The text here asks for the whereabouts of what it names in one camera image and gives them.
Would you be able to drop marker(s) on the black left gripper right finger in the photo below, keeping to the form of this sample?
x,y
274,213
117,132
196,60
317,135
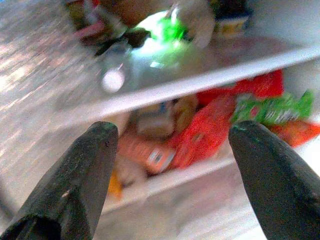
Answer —
x,y
280,190

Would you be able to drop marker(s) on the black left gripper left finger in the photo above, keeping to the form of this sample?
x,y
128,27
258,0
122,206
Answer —
x,y
70,190

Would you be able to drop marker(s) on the clear bottle with white cap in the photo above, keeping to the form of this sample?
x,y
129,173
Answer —
x,y
115,67

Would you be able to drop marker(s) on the white fridge shelf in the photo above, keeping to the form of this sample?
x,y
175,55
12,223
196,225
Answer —
x,y
190,85
175,180

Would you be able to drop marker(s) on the small yellow item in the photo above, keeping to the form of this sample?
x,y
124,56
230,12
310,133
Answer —
x,y
115,185

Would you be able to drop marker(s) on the orange snack packet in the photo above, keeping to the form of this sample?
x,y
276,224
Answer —
x,y
297,132

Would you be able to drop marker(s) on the green snack packet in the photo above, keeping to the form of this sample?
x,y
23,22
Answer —
x,y
275,110

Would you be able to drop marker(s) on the salmon package with barcode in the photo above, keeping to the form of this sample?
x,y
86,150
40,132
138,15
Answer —
x,y
150,155

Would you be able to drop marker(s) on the red snack packet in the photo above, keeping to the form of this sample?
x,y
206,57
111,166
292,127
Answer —
x,y
200,140

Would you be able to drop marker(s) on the red plastic bag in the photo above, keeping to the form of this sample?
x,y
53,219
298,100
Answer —
x,y
262,85

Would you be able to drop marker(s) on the beige carton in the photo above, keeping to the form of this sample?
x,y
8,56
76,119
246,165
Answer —
x,y
155,120

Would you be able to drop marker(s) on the white refrigerator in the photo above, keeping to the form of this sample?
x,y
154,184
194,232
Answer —
x,y
25,75

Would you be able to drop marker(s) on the pink red package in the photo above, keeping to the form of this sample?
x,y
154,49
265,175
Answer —
x,y
92,32

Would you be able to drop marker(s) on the dark jar with yellow label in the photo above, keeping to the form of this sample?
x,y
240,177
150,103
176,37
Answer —
x,y
232,22

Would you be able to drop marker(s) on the green plastic bag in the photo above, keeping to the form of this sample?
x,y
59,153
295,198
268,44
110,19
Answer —
x,y
165,37

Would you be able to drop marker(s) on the white plastic bag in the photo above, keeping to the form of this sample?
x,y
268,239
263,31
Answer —
x,y
197,25

